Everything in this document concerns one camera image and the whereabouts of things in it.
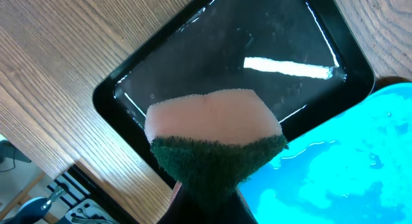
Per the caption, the blue plastic tray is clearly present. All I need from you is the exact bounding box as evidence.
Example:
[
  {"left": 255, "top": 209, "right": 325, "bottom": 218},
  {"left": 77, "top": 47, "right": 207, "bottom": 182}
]
[{"left": 240, "top": 83, "right": 411, "bottom": 223}]

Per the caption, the grey tool below table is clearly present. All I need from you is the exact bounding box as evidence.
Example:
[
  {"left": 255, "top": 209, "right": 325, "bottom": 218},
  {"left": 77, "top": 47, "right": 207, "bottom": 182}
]
[{"left": 1, "top": 184, "right": 68, "bottom": 224}]

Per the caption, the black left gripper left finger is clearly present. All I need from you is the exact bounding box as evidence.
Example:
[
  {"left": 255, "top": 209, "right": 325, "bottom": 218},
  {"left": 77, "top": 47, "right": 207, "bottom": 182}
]
[{"left": 157, "top": 182, "right": 200, "bottom": 224}]

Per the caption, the green and pink sponge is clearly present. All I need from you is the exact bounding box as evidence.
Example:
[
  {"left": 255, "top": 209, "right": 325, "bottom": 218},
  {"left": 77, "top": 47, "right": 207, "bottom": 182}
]
[{"left": 144, "top": 89, "right": 288, "bottom": 212}]

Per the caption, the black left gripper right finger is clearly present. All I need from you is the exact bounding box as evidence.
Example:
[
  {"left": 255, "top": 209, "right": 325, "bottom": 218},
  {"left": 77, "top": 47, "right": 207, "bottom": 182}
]
[{"left": 221, "top": 189, "right": 258, "bottom": 224}]

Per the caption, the black water tray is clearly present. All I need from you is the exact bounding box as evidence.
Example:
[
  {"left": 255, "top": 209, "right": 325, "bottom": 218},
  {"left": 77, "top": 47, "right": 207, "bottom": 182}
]
[{"left": 93, "top": 0, "right": 375, "bottom": 186}]

